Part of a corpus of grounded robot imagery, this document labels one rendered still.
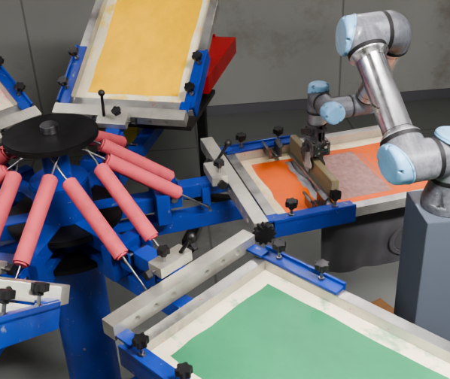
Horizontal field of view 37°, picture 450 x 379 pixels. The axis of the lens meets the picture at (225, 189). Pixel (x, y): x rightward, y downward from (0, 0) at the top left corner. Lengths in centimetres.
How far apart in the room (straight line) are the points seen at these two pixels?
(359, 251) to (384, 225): 14
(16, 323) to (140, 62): 171
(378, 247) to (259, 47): 305
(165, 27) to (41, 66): 246
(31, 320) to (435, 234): 110
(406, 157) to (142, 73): 149
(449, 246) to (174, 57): 153
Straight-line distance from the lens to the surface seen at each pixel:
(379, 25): 206
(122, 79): 303
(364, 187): 261
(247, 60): 547
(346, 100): 239
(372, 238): 262
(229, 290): 205
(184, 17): 317
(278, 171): 270
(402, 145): 188
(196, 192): 246
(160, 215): 241
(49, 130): 227
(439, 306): 216
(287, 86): 559
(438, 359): 191
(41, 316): 170
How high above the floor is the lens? 224
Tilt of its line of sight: 30 degrees down
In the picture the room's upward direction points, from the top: 3 degrees counter-clockwise
